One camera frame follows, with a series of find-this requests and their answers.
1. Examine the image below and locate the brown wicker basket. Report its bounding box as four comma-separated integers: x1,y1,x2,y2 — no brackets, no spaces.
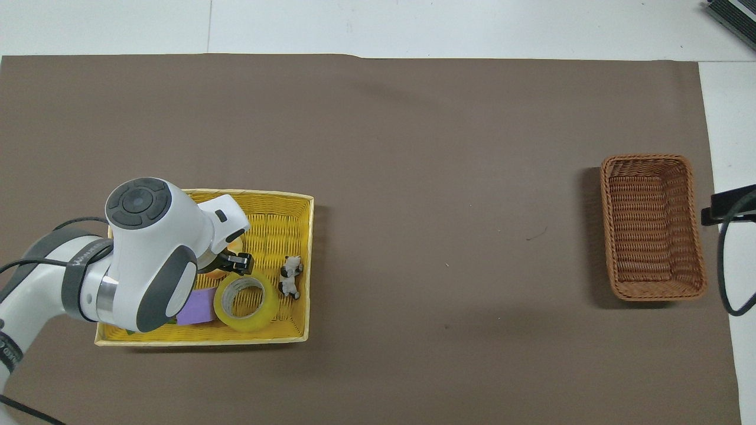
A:
600,154,708,302

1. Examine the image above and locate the yellowish clear tape roll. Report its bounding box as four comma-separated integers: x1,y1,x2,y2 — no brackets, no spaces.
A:
213,270,279,333

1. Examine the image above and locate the black and white cow figurine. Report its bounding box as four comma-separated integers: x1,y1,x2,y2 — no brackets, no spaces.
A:
278,255,305,300

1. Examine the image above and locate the purple block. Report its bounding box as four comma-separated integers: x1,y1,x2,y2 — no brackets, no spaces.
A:
175,287,219,326

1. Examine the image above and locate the orange round object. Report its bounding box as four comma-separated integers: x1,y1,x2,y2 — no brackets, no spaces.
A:
200,231,246,282

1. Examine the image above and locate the black stand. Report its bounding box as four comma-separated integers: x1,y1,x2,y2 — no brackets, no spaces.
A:
700,184,756,227

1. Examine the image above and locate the yellow woven basket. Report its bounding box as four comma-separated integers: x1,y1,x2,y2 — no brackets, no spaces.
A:
94,189,315,347

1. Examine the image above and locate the dark ribbed equipment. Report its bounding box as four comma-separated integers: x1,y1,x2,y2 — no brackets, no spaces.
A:
705,0,756,52

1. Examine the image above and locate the green object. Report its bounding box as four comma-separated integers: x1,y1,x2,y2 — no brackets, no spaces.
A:
123,319,180,335

